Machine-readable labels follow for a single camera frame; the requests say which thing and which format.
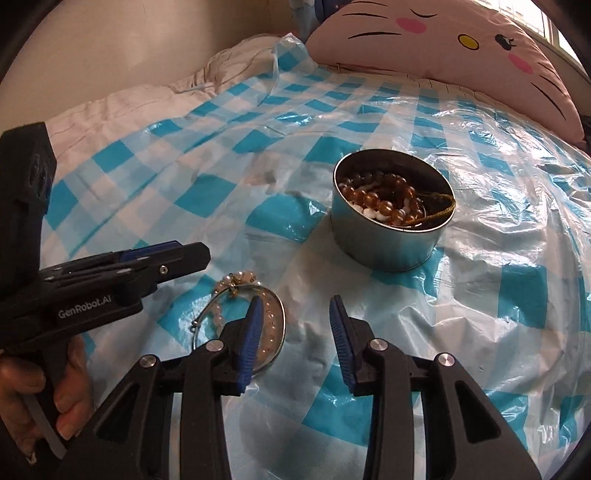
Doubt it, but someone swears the pink cat face pillow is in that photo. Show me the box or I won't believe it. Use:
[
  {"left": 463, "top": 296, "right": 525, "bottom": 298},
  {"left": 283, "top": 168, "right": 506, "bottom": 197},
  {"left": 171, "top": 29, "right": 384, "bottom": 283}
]
[{"left": 305, "top": 0, "right": 585, "bottom": 148}]

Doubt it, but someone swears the round metal tin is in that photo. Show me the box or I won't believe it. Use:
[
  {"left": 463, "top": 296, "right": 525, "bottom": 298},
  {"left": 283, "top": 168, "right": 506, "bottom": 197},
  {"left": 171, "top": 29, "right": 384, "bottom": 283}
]
[{"left": 330, "top": 148, "right": 458, "bottom": 271}]

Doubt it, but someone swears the brown bead bracelet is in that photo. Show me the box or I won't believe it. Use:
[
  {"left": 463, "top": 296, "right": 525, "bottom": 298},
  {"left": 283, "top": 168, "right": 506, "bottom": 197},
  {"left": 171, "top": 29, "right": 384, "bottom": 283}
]
[{"left": 346, "top": 171, "right": 398, "bottom": 188}]

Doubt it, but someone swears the gold chain necklace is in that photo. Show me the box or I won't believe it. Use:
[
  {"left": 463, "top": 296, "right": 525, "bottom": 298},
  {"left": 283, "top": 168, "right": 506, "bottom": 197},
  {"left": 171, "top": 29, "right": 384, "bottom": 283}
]
[{"left": 405, "top": 193, "right": 456, "bottom": 228}]

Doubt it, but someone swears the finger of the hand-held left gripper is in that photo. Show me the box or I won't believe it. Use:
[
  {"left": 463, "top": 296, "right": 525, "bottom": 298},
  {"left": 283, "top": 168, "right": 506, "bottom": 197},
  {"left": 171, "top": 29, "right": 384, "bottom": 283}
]
[
  {"left": 117, "top": 240, "right": 182, "bottom": 261},
  {"left": 111, "top": 242, "right": 211, "bottom": 296}
]

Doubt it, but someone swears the white bead bracelet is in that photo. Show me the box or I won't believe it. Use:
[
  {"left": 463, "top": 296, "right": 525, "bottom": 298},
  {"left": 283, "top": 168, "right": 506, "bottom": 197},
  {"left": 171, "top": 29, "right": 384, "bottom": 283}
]
[{"left": 353, "top": 207, "right": 408, "bottom": 223}]

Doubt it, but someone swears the amber bead bracelet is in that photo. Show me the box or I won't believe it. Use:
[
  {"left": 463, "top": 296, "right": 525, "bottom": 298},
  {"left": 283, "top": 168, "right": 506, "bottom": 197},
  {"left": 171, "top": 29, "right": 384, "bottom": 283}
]
[{"left": 339, "top": 171, "right": 423, "bottom": 227}]

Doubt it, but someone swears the pink bead bracelet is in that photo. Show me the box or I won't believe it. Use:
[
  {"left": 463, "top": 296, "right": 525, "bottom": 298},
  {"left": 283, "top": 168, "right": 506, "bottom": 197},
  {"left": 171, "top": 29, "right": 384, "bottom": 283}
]
[{"left": 210, "top": 299, "right": 282, "bottom": 361}]

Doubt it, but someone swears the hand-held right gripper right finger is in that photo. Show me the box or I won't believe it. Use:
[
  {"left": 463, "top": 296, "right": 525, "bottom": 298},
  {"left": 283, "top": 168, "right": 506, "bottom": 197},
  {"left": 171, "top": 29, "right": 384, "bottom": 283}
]
[{"left": 329, "top": 295, "right": 541, "bottom": 480}]

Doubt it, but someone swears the blue checkered plastic sheet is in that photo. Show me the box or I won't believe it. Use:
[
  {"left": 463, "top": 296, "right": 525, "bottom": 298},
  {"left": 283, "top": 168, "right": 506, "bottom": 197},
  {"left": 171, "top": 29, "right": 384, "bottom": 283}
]
[{"left": 39, "top": 34, "right": 591, "bottom": 480}]

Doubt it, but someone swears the window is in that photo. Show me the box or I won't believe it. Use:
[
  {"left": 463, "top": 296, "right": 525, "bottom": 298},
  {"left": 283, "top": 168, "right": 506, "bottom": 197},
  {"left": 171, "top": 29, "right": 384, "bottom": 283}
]
[{"left": 522, "top": 0, "right": 578, "bottom": 65}]

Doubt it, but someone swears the person's left hand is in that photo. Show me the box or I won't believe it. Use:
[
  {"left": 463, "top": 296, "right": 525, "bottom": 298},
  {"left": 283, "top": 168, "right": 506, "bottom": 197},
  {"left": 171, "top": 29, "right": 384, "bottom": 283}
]
[{"left": 0, "top": 336, "right": 95, "bottom": 462}]

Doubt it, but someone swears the pearl bracelet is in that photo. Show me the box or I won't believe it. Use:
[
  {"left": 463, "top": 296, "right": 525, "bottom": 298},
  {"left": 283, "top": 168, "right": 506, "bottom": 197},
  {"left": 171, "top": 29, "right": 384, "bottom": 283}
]
[{"left": 212, "top": 270, "right": 262, "bottom": 298}]

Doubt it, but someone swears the pink printed curtain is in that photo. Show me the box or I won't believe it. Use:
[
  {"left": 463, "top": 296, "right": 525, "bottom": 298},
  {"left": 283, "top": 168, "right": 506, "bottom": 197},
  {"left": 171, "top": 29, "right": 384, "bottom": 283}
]
[{"left": 288, "top": 0, "right": 342, "bottom": 44}]

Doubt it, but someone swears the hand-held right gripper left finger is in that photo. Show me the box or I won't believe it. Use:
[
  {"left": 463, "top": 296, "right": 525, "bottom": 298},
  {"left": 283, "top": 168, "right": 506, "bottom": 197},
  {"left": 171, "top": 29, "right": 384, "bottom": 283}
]
[{"left": 58, "top": 295, "right": 265, "bottom": 480}]

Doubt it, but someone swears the round metal lid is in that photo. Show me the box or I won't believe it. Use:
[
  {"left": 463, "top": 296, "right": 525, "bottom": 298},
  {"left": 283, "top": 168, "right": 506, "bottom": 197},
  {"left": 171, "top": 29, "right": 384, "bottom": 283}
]
[{"left": 194, "top": 285, "right": 287, "bottom": 372}]

